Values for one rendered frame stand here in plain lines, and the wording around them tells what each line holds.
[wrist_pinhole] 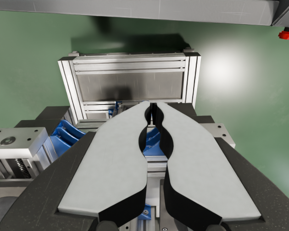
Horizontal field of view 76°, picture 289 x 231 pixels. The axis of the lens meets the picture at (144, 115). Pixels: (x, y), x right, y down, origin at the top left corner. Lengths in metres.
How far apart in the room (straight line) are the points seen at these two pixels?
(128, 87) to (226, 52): 0.73
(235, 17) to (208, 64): 1.06
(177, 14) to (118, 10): 0.11
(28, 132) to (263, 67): 1.49
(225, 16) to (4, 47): 1.50
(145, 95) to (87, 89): 0.38
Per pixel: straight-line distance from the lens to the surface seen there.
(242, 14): 0.41
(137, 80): 1.20
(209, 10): 0.39
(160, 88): 1.23
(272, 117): 1.90
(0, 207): 0.62
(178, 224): 0.54
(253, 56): 1.56
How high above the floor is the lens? 1.32
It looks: 58 degrees down
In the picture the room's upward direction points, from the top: 179 degrees counter-clockwise
